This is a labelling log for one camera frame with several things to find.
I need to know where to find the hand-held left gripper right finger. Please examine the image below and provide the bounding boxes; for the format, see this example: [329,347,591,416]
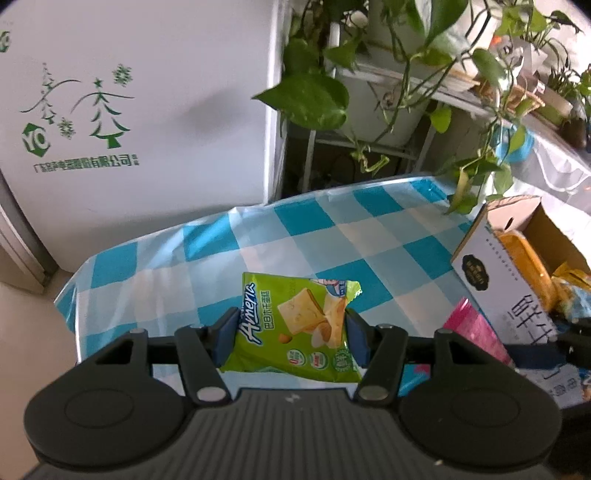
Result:
[344,308,476,406]

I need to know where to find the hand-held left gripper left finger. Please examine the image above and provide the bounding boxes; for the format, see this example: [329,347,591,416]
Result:
[95,308,238,406]

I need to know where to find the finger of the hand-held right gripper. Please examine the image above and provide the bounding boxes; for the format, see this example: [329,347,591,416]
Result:
[556,323,591,367]

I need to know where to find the green snack packet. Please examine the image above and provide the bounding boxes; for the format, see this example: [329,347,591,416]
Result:
[219,272,363,384]

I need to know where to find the orange snack packet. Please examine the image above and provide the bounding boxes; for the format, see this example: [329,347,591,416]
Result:
[496,233,555,312]

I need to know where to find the white cardboard box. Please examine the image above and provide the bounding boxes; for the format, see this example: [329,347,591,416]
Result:
[450,196,591,409]

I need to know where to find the yellow snack packet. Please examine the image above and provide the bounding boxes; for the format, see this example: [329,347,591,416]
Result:
[551,263,591,319]

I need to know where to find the pink snack packet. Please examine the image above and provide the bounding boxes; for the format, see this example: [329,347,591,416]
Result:
[442,298,514,367]

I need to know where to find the blue checkered tablecloth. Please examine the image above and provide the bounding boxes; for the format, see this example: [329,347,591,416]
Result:
[54,173,591,409]

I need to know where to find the clear plastic sheet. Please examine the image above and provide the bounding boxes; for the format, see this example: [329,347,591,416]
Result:
[494,115,591,204]

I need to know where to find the blue plastic pot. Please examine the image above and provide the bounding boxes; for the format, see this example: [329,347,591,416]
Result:
[501,131,536,162]

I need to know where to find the white refrigerator with green print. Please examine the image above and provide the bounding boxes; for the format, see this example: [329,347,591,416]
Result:
[0,0,289,294]

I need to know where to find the small white flower pot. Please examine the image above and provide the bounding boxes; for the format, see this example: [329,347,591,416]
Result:
[540,88,574,126]

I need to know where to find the green pothos plant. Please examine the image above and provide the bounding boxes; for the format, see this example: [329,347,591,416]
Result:
[252,0,591,215]

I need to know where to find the white plant rack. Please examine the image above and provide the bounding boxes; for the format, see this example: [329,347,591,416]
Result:
[277,23,509,185]

